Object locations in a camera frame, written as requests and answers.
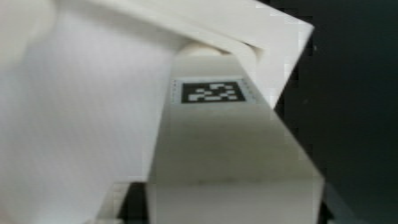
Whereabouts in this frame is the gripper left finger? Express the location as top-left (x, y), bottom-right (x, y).
top-left (95, 181), bottom-right (150, 224)

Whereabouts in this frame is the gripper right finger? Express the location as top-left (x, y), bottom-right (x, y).
top-left (324, 192), bottom-right (359, 224)

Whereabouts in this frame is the white U-shaped obstacle frame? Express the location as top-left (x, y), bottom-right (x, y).
top-left (123, 0), bottom-right (315, 106)

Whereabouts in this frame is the white desk tabletop tray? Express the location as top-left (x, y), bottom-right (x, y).
top-left (0, 0), bottom-right (263, 224)

